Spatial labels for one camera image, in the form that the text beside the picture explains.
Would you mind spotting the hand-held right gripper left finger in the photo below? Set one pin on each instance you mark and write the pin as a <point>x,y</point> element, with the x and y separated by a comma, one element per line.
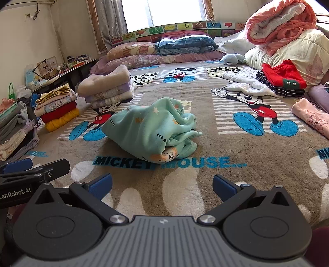
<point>100,187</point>

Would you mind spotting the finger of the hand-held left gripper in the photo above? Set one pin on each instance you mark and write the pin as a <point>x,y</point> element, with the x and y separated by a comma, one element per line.
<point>51,168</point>
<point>18,165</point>

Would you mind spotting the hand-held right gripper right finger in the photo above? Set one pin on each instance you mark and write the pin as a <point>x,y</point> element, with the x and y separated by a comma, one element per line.
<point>225,188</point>

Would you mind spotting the mint green star-print garment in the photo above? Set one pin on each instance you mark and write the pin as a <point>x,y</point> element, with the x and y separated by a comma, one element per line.
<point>144,128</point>

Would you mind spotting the pile of grey folded clothes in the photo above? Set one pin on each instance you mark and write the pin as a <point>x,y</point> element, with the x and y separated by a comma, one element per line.
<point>12,120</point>

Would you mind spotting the cartoon printed brown blanket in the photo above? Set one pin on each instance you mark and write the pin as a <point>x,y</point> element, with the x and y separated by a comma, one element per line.
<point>257,166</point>

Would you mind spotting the red folded garment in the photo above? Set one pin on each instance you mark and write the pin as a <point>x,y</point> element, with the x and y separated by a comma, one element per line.
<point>57,111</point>

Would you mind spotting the pale blue-print folded garment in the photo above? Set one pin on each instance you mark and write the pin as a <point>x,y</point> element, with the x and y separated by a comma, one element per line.
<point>51,105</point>

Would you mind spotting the green bag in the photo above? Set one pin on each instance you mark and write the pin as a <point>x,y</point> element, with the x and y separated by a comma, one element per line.
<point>11,92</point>

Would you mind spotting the pale yellow folded garment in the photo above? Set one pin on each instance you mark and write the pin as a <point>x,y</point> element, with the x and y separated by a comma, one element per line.
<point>55,93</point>

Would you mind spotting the purple folded garment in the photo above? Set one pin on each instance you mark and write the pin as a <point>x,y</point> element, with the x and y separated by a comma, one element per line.
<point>90,98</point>

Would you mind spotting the pale printed folded garment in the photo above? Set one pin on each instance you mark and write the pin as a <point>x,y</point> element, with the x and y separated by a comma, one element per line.
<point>102,104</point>

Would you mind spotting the dark cluttered desk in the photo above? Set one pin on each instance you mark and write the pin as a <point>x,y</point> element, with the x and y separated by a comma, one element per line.
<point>64,77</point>

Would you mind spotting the black desk lamp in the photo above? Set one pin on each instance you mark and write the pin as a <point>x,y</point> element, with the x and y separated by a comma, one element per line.
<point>38,67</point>

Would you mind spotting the person's maroon clothing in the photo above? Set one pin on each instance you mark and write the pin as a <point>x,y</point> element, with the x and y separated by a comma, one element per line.
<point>318,246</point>

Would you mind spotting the white quilted garment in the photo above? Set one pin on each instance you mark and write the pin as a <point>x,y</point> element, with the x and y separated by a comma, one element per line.
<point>244,79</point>

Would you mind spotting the pink folded garment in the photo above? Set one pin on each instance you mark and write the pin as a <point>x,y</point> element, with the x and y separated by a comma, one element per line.
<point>308,115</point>

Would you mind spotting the navy striped folded garment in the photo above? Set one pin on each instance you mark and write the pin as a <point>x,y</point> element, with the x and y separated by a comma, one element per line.
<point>267,83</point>

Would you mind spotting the red knitted sweater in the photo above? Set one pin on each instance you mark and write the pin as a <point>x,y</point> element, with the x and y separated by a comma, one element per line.
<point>282,74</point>

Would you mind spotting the blue plush toy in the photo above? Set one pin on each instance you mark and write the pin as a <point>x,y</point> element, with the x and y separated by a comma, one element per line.
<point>231,59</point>

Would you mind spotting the lilac cloth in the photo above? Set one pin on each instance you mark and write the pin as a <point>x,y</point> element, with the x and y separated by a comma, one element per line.
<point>320,96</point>

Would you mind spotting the purple floral quilt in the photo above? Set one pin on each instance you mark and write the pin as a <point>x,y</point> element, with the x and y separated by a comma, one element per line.
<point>154,59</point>

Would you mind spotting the pink floral pillow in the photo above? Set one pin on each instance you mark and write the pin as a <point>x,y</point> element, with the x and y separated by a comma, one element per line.
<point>128,50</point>

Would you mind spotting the white duvet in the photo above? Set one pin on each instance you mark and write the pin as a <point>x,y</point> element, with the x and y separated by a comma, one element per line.
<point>231,41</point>

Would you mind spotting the blue folded quilt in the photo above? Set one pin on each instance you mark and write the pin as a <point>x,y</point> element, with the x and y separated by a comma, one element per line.
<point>185,43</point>

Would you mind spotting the grey curtain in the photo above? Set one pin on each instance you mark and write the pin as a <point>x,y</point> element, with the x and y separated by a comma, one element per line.
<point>110,20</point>

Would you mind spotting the maroon folded blanket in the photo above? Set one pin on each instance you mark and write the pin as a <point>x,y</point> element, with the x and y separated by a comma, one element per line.
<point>185,34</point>

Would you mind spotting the cream folded quilt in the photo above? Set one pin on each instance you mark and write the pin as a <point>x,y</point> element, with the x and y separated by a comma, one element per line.
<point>308,51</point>

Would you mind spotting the colourful alphabet foam mat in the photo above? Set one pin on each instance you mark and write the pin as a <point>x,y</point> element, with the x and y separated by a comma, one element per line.
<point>185,25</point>

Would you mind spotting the orange rolled quilt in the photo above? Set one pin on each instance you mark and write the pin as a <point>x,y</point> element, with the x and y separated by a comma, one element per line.
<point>282,28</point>

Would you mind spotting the wooden framed window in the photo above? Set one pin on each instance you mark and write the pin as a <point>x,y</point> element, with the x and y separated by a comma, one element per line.
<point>167,12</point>

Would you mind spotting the wooden picture frame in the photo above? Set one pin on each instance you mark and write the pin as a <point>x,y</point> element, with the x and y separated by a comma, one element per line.
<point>50,65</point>

